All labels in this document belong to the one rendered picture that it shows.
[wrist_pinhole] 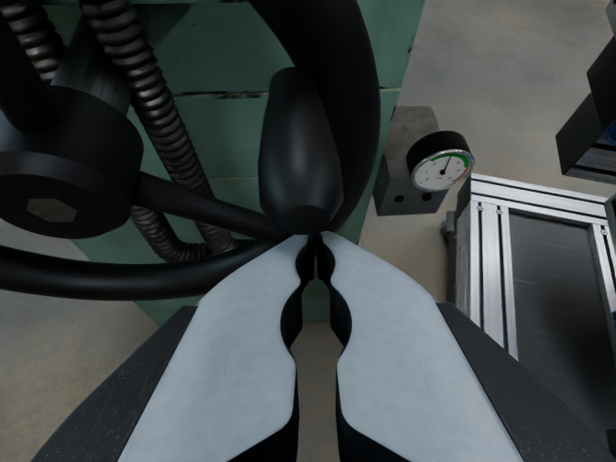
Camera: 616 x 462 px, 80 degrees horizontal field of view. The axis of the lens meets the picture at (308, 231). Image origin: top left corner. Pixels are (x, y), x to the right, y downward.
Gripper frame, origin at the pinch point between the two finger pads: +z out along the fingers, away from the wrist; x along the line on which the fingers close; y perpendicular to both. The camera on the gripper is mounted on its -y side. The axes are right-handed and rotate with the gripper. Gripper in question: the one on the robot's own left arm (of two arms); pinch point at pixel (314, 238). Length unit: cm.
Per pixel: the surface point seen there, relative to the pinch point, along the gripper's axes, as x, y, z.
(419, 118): 13.4, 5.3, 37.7
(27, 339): -73, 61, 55
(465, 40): 68, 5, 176
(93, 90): -10.6, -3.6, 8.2
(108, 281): -14.9, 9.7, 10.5
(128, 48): -9.3, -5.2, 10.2
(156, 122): -9.5, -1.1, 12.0
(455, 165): 13.9, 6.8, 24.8
